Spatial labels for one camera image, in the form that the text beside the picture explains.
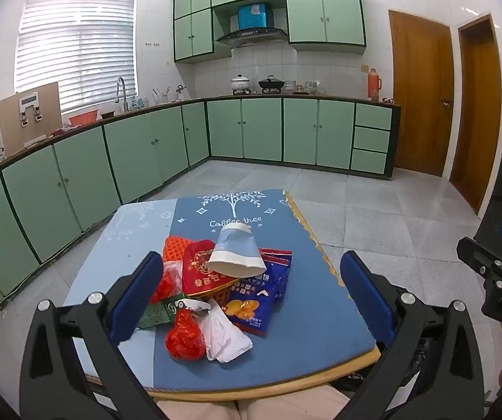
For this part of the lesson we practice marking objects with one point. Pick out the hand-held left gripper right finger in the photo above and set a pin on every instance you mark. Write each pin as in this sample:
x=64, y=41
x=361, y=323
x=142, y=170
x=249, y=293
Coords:
x=367, y=302

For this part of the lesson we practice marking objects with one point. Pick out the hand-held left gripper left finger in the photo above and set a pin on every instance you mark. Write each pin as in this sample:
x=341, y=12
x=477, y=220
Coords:
x=135, y=299

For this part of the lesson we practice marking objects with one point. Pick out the orange foam net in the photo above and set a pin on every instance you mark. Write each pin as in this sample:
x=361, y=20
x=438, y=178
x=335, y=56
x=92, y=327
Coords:
x=175, y=249

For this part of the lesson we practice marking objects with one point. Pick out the red gold printed packet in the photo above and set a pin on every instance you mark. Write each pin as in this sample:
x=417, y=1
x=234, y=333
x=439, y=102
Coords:
x=194, y=271

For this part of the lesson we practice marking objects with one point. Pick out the blue chip packet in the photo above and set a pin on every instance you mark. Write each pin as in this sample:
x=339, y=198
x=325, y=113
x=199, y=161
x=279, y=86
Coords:
x=246, y=310

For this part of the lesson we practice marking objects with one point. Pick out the green packet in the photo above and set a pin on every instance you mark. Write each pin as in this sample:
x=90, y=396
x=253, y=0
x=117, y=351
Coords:
x=154, y=315

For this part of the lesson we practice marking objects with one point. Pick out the white red plastic bag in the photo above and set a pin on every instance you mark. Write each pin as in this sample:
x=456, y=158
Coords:
x=171, y=273

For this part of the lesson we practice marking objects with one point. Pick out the blue printed tablecloth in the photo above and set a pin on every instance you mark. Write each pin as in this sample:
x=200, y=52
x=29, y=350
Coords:
x=312, y=315

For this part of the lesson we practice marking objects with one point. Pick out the red crumpled plastic bag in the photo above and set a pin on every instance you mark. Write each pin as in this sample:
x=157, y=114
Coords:
x=184, y=337

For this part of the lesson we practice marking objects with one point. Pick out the blue snack packet red strip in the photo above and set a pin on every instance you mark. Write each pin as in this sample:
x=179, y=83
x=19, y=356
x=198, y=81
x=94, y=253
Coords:
x=282, y=278

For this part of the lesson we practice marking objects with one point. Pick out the white crumpled plastic bag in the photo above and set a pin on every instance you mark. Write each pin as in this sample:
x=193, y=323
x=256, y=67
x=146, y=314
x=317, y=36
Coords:
x=224, y=337

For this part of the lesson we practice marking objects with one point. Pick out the blue white paper cup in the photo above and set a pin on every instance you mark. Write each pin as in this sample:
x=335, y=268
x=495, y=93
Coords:
x=238, y=249

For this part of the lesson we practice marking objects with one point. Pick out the plain wooden door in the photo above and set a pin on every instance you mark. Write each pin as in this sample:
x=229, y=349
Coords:
x=480, y=118

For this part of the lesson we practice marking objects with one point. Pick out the person's legs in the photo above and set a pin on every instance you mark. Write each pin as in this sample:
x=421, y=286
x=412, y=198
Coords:
x=277, y=409

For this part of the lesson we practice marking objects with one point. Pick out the red basin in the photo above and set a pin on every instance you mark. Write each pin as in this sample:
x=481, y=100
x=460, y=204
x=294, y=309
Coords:
x=84, y=118

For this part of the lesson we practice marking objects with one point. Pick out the red thermos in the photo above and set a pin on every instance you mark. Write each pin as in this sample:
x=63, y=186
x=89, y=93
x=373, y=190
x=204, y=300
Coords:
x=374, y=85

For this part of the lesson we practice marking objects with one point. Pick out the cardboard box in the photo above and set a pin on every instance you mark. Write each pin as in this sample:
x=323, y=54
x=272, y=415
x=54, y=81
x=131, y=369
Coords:
x=19, y=133

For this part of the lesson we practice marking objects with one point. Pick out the green base cabinets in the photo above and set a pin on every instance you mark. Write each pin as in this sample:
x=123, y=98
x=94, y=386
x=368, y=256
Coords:
x=259, y=129

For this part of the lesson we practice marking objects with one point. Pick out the white utensil holder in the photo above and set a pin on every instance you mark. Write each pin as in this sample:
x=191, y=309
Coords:
x=161, y=97

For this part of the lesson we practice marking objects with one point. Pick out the metal kitchen faucet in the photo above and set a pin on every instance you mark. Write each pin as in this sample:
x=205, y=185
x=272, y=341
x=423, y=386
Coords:
x=122, y=92

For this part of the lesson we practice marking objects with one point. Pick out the glass jar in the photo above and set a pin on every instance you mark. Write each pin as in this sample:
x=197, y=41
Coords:
x=311, y=87

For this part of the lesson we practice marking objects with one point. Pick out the black wok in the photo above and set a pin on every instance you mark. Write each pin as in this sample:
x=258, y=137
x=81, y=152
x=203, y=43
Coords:
x=271, y=84

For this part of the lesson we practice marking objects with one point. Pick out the white cooking pot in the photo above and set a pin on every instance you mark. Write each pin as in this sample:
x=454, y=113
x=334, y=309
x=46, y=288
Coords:
x=241, y=84

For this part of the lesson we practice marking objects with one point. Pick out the white window blinds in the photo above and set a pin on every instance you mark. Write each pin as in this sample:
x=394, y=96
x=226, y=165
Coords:
x=76, y=48

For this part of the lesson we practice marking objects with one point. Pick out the black range hood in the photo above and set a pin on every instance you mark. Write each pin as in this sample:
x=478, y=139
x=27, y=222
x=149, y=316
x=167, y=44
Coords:
x=253, y=37

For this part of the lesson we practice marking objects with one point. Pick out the blue white box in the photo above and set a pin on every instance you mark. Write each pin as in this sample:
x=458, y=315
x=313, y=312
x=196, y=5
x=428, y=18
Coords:
x=254, y=16

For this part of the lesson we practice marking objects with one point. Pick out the green wall cabinet unit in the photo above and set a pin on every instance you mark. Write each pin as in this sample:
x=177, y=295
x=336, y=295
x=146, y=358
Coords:
x=338, y=17

